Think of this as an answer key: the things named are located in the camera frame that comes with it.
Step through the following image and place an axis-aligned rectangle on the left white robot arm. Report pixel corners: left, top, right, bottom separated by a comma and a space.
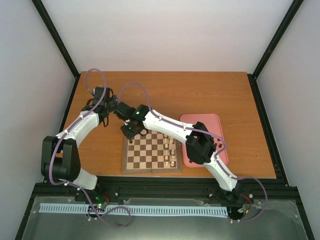
41, 86, 118, 202

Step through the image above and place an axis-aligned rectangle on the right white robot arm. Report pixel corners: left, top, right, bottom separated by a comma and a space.
114, 102, 242, 203

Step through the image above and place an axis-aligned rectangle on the light blue cable duct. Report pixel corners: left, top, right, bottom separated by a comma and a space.
38, 203, 228, 218

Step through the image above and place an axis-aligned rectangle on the wooden chess board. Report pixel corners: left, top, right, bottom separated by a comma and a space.
122, 130, 182, 174

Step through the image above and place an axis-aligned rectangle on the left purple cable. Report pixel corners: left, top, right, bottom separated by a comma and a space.
48, 68, 133, 229

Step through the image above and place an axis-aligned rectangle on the pink plastic tray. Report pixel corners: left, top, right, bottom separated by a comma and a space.
180, 113, 229, 168

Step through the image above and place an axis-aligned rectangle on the black aluminium frame rail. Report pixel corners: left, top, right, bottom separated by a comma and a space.
32, 176, 300, 201

